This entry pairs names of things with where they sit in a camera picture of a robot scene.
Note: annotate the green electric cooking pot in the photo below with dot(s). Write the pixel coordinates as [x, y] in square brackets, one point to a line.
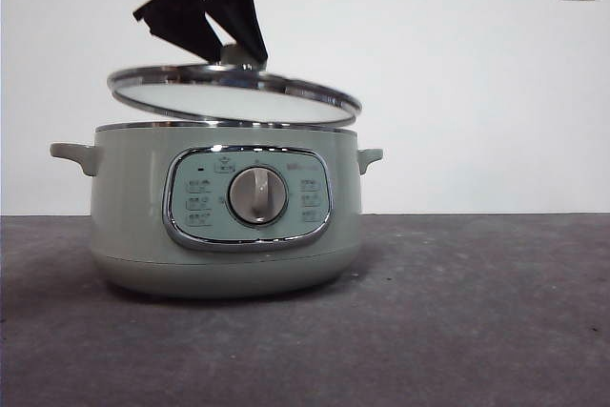
[133, 216]

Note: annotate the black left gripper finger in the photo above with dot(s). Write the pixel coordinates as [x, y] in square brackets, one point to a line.
[240, 16]
[183, 28]

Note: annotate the glass lid with green knob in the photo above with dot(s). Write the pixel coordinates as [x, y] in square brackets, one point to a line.
[229, 97]

